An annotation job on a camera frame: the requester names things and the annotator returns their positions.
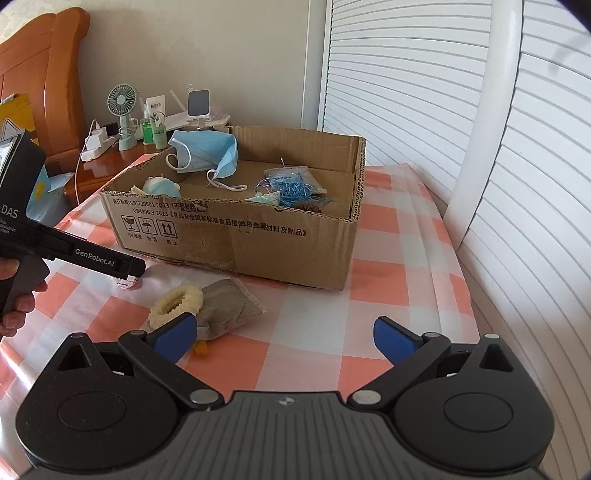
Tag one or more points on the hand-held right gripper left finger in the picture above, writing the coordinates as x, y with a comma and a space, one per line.
175, 334

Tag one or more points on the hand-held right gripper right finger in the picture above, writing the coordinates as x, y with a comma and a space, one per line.
392, 337

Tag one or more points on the cream scrunchie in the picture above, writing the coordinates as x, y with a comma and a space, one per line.
178, 302

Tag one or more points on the brownish grey pouch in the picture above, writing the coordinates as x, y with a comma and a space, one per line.
231, 309

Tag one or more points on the brown cardboard box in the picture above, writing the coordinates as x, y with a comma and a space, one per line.
231, 244

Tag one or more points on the pale yellow cloth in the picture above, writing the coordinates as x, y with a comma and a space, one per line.
138, 189

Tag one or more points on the light blue plush toy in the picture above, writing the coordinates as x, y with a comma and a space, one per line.
161, 185

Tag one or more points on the brown pine cone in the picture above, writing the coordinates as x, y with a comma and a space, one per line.
316, 208

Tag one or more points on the blue floral tassel sachet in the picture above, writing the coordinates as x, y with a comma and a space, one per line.
291, 191

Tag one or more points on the blue face mask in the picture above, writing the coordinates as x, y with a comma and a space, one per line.
207, 150

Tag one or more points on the person's left hand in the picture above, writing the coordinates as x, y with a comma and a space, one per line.
25, 303

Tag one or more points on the blue bedding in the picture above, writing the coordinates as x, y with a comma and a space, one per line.
57, 194

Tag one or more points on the wooden nightstand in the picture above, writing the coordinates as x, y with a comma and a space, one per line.
99, 168

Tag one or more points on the white charger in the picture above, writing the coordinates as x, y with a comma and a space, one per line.
97, 143

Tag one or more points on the wooden headboard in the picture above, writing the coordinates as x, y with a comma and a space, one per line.
51, 83

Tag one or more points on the green liquid bottle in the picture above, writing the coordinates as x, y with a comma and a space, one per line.
147, 131

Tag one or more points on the mint green desk fan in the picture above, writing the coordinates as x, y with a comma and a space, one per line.
122, 99

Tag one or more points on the white card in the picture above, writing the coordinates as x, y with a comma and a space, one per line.
155, 106

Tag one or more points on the white louvered closet door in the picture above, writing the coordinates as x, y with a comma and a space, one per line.
545, 207
406, 92

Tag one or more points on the white router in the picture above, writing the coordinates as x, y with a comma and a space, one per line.
212, 121

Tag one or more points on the white stand with blue screen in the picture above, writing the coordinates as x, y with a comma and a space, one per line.
197, 104

